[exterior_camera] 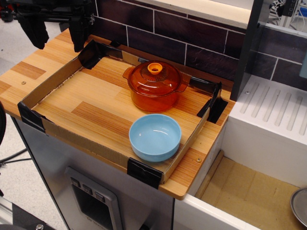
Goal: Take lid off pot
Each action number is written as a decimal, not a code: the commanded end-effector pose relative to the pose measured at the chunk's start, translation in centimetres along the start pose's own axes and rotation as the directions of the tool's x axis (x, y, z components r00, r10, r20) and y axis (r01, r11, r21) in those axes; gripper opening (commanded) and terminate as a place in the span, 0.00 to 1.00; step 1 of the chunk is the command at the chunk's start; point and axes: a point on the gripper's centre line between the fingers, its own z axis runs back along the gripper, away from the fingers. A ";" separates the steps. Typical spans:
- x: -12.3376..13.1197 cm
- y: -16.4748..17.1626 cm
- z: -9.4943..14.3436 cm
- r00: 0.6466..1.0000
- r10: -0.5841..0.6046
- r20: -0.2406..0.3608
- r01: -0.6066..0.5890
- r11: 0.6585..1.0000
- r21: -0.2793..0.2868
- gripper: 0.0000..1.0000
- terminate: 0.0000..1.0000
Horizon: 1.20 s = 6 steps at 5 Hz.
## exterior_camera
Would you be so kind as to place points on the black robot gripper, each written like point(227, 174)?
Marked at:
point(32, 15)

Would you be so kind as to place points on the dark grey vertical post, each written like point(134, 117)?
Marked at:
point(239, 81)

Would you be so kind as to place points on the orange glass pot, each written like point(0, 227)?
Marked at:
point(157, 104)

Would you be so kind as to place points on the orange glass pot lid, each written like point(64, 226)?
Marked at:
point(154, 79)

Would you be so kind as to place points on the white toy sink drainboard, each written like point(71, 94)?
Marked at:
point(267, 130)

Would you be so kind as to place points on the metal bowl edge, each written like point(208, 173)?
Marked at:
point(298, 204)

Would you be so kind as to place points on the light blue bowl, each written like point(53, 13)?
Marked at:
point(155, 137)

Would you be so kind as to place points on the cardboard fence with black tape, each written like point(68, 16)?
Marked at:
point(88, 105)

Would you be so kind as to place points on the silver toy dishwasher front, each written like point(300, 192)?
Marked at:
point(90, 194)

